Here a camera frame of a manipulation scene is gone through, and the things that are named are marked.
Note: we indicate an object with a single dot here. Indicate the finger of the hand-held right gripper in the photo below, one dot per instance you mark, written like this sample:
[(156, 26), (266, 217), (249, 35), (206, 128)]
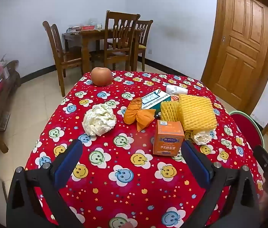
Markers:
[(265, 159)]

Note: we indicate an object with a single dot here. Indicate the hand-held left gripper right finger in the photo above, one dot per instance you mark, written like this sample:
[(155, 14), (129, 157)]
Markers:
[(195, 166)]

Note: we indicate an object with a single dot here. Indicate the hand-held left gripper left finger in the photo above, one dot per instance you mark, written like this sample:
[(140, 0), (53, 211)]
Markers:
[(68, 163)]

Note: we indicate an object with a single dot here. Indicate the small white paper ball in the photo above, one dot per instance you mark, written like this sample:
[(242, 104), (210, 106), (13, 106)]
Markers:
[(201, 137)]

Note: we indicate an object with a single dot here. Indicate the red bucket with green rim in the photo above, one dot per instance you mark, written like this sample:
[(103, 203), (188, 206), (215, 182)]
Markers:
[(245, 125)]

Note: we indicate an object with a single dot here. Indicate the large yellow foam net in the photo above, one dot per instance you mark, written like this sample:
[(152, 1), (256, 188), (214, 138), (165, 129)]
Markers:
[(197, 114)]

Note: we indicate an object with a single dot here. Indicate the foil snack bag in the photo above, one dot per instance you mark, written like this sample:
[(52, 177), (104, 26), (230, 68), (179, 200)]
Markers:
[(174, 97)]

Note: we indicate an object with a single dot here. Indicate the white tissue packet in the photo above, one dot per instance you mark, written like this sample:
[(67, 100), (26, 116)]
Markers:
[(175, 90)]

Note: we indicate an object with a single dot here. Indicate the teal and white box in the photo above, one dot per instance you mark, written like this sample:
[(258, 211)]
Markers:
[(155, 98)]

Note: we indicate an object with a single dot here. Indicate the orange plastic bag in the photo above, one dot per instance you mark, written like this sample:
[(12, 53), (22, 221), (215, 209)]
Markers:
[(136, 114)]

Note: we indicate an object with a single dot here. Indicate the orange cardboard box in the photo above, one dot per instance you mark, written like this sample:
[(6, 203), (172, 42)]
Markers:
[(168, 137)]

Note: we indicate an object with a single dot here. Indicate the large crumpled white paper ball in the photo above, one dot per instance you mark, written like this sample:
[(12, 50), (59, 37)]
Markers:
[(98, 121)]

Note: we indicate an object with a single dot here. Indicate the red smiley flower tablecloth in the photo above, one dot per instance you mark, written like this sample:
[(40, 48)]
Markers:
[(124, 182)]

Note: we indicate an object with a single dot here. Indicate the small yellow foam net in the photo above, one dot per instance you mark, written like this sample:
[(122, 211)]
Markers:
[(169, 111)]

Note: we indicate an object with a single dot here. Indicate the small black object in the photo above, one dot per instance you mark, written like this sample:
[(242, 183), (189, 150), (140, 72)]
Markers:
[(157, 115)]

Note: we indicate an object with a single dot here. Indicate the red apple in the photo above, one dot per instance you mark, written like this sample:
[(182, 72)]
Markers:
[(102, 77)]

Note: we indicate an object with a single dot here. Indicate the closed wooden door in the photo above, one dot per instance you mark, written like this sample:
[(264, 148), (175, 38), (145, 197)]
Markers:
[(241, 40)]

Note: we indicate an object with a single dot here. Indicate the wooden chairs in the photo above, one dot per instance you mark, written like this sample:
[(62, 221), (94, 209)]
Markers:
[(88, 36)]

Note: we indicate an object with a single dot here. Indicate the yellow seat cushion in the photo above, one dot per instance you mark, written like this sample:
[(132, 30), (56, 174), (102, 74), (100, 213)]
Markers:
[(141, 46)]

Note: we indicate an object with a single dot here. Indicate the pink box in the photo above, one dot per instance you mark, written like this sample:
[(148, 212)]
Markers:
[(87, 28)]

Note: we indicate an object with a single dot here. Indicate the wooden chair with yellow cushion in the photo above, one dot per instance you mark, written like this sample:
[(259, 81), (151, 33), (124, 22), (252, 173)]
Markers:
[(143, 35)]

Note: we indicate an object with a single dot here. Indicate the tall-backed wooden chair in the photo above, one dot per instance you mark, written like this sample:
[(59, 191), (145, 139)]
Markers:
[(119, 28)]

